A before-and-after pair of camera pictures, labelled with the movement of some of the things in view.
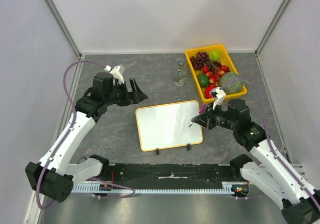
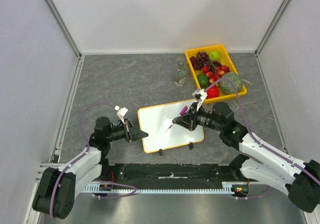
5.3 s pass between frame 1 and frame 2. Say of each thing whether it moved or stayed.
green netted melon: stayed
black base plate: stayed
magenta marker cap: moved
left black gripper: moved
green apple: stayed
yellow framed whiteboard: stayed
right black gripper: moved
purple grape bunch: stayed
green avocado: stayed
